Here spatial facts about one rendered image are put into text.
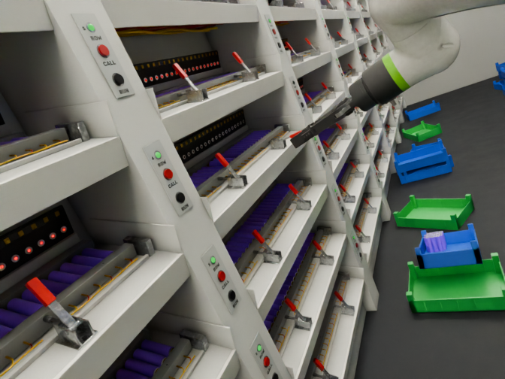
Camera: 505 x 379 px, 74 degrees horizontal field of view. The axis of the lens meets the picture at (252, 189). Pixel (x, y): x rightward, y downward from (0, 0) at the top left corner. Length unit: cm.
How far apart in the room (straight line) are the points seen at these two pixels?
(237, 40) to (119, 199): 74
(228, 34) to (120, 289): 88
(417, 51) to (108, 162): 63
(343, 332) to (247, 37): 97
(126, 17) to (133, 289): 43
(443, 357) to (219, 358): 80
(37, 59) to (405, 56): 68
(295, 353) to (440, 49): 72
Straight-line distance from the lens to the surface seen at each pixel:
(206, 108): 70
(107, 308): 50
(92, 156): 49
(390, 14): 76
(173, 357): 64
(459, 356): 126
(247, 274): 79
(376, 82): 83
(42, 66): 60
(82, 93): 55
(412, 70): 83
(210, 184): 74
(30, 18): 54
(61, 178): 46
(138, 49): 94
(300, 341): 89
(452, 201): 197
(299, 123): 113
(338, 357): 111
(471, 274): 153
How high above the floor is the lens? 93
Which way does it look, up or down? 15 degrees down
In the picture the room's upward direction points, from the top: 25 degrees counter-clockwise
